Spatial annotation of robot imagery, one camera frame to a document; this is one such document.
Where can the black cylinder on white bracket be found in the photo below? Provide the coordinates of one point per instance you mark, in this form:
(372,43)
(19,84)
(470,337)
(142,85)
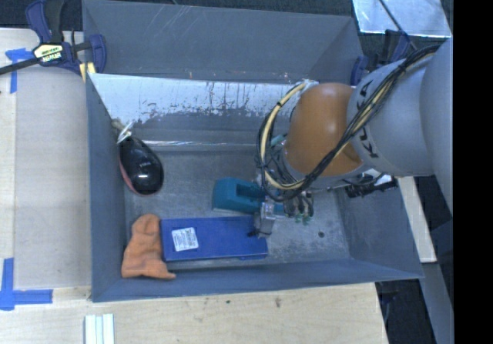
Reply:
(366,188)

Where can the black computer mouse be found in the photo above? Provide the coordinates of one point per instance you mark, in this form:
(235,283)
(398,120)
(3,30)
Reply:
(140,167)

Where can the teal plastic box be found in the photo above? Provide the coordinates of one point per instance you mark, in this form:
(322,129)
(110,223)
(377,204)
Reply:
(231,196)

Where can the orange cloth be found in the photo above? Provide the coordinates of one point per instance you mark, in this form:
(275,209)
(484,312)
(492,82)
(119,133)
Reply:
(144,248)

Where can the grey metal bin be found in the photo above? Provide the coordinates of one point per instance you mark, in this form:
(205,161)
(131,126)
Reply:
(215,42)

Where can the blue flat box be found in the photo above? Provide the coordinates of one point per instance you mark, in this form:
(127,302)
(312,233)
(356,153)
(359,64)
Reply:
(215,236)

